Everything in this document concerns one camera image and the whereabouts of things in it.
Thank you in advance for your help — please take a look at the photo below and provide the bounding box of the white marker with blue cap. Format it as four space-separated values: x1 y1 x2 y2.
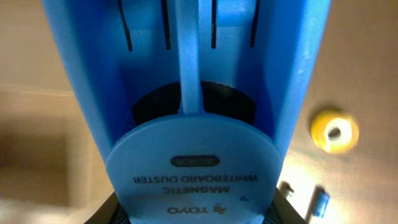
305 185 330 223

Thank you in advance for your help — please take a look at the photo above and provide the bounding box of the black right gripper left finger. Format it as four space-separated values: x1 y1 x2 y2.
85 193 124 224

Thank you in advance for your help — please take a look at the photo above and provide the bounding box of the blue whiteboard duster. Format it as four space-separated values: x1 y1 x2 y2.
43 0 330 223

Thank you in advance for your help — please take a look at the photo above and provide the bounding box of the yellow tape roll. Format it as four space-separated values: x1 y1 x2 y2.
310 110 359 154

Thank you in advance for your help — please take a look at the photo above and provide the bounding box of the brown cardboard box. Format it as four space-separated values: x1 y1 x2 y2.
1 0 113 207

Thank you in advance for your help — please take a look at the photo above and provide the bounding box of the white marker with black cap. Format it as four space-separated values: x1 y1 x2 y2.
279 181 295 200

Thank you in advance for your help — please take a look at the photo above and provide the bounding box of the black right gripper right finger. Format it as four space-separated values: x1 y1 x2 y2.
264 189 307 224

